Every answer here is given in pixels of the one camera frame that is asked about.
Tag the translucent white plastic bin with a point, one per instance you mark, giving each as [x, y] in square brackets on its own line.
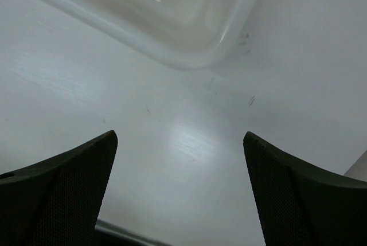
[186, 34]

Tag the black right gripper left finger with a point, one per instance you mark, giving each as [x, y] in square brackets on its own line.
[57, 201]

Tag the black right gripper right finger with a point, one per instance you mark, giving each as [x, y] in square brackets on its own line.
[299, 203]

